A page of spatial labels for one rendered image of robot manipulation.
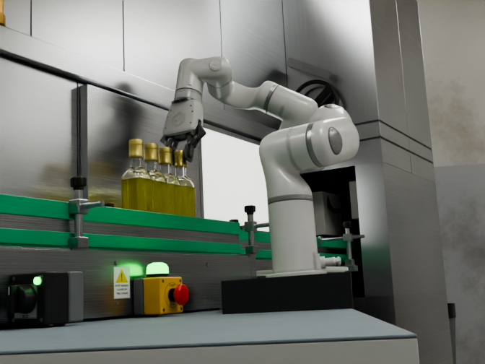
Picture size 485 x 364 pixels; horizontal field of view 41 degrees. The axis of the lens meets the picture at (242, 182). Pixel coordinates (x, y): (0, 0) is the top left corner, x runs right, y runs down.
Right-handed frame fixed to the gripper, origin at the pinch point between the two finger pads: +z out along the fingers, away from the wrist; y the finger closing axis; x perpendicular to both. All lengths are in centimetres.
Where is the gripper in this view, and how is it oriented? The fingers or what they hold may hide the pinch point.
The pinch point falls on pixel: (180, 155)
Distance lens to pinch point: 170.9
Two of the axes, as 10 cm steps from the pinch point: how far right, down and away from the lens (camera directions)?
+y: 8.5, -1.3, -5.1
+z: -0.9, 9.2, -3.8
